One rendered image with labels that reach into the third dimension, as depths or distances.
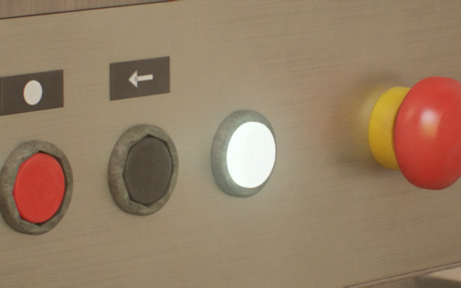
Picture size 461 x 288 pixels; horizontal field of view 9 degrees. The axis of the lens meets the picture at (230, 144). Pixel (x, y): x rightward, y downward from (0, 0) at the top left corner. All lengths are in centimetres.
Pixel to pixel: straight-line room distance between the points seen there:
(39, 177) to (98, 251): 4
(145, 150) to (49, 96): 4
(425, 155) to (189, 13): 11
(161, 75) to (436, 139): 12
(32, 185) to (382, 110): 17
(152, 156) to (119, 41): 4
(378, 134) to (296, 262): 6
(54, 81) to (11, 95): 2
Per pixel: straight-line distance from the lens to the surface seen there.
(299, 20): 101
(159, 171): 96
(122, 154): 95
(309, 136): 102
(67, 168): 93
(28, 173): 92
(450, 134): 103
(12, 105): 92
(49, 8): 93
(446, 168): 104
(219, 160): 98
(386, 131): 104
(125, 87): 95
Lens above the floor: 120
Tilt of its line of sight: 9 degrees down
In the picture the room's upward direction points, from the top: straight up
